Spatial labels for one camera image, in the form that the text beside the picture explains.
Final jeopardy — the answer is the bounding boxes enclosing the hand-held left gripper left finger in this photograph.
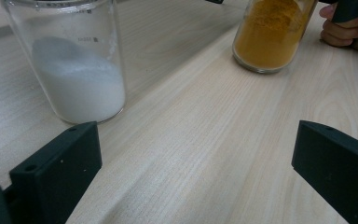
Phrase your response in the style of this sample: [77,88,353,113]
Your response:
[8,120,103,224]

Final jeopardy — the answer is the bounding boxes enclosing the glass jar of white powder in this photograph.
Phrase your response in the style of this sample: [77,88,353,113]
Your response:
[0,0,127,125]

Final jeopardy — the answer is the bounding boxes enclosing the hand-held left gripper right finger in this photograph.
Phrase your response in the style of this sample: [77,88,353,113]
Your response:
[291,119,358,224]

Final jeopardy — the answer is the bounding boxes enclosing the glass jar of yellow powder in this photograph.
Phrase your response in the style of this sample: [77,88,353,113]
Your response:
[231,0,320,75]

